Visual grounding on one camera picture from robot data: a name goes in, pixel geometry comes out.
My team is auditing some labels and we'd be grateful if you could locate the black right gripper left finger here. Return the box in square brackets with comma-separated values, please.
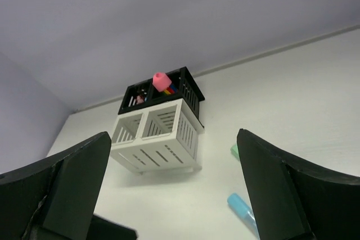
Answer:
[1, 132, 137, 239]

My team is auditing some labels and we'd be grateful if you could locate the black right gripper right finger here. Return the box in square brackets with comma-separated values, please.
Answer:
[237, 129, 359, 239]

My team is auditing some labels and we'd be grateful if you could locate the long blue pastel highlighter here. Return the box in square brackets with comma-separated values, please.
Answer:
[227, 193, 260, 239]

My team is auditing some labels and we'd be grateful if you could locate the long green highlighter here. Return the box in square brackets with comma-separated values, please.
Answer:
[230, 144, 240, 161]

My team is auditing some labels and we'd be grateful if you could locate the pink glue stick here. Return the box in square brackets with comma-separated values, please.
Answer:
[152, 73, 177, 96]

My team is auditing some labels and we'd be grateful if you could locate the white four-slot pen organizer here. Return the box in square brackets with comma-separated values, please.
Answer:
[110, 67, 205, 174]

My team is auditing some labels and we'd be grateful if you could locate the pink item in organizer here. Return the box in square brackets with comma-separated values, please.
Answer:
[136, 95, 145, 104]

